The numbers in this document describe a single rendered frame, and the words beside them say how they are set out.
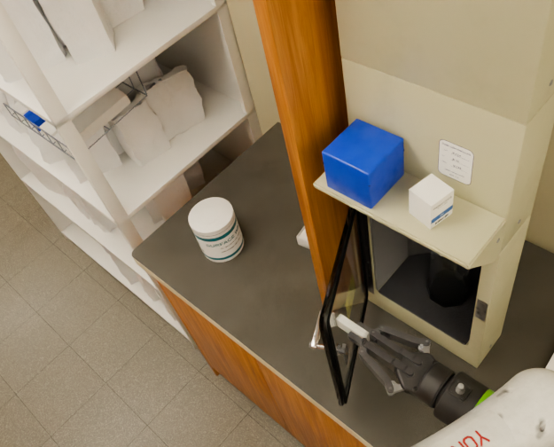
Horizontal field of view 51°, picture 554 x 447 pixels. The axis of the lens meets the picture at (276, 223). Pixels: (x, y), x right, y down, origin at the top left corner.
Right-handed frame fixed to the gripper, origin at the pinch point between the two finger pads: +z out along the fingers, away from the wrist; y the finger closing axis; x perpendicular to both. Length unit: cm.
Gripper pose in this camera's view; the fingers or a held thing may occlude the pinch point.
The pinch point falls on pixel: (353, 329)
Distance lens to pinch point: 114.5
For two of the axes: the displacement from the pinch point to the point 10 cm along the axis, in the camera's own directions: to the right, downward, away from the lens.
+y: -6.6, 6.5, -3.7
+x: 1.8, 6.2, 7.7
